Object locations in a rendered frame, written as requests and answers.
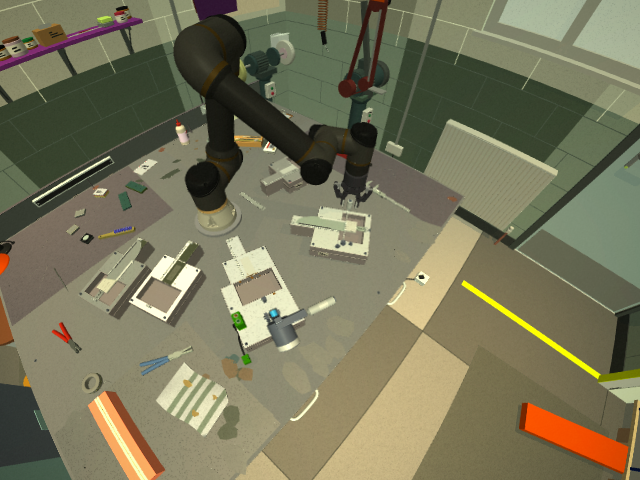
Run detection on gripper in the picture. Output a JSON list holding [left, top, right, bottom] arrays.
[[333, 167, 377, 209]]

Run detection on pale steel knife blank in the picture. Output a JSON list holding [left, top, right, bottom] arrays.
[[292, 207, 372, 235]]

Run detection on white knife-shaped bar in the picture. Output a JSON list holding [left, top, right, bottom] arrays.
[[370, 184, 412, 213]]

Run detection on light rack block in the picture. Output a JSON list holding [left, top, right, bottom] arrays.
[[128, 240, 206, 324], [78, 237, 154, 317], [290, 205, 374, 265]]

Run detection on light stepped gauge block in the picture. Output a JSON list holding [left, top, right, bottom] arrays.
[[258, 155, 307, 197]]

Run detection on light soldering fixture base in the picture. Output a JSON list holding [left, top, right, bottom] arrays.
[[220, 235, 307, 354]]

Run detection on white radiator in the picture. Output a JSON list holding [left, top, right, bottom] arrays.
[[423, 118, 560, 230]]

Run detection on dark green bench grinder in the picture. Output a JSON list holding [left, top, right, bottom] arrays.
[[238, 32, 297, 104]]

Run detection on dark green flat bar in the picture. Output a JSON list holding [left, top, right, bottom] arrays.
[[167, 240, 201, 274]]

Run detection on purple apron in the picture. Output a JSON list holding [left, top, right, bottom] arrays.
[[192, 0, 239, 22]]

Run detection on grey flat bar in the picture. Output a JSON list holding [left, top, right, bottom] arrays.
[[102, 238, 151, 281]]

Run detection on dark-framed glass cabinet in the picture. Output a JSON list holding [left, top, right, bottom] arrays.
[[514, 132, 640, 381]]

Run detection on window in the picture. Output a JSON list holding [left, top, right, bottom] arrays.
[[482, 0, 640, 66]]

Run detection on striped white cloth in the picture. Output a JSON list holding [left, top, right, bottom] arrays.
[[155, 362, 230, 437]]

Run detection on black bar white stripe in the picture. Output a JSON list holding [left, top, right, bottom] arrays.
[[31, 155, 115, 208]]

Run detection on orange flat box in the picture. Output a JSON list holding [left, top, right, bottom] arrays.
[[517, 401, 631, 475]]

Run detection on orange sanding block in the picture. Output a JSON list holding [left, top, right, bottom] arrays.
[[87, 390, 166, 480]]

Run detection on brown cardboard box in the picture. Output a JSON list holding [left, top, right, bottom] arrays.
[[32, 24, 69, 48]]

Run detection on dark grey box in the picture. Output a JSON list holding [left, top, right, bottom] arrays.
[[0, 382, 64, 469]]

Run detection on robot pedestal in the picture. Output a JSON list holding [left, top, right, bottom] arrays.
[[193, 202, 243, 237]]

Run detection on blue-handled pliers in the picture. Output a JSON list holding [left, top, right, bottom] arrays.
[[138, 345, 194, 377]]

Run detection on purple wall shelf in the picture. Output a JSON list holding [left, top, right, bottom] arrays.
[[0, 17, 145, 104]]

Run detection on red-handled pliers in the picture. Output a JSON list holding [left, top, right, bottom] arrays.
[[51, 322, 83, 355]]

